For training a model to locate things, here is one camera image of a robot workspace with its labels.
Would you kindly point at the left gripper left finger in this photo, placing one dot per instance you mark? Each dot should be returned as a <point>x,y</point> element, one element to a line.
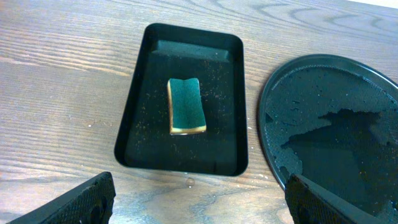
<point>89,203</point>

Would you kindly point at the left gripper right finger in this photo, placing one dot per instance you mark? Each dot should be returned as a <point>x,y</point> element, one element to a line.
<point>308,202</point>

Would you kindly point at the green and yellow sponge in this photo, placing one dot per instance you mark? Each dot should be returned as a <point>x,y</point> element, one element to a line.
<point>186,113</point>

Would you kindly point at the round black serving tray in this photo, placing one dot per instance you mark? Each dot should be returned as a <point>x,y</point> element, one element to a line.
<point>333,120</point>

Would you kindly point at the black rectangular tray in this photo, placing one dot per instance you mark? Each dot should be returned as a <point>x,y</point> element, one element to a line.
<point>217,61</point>

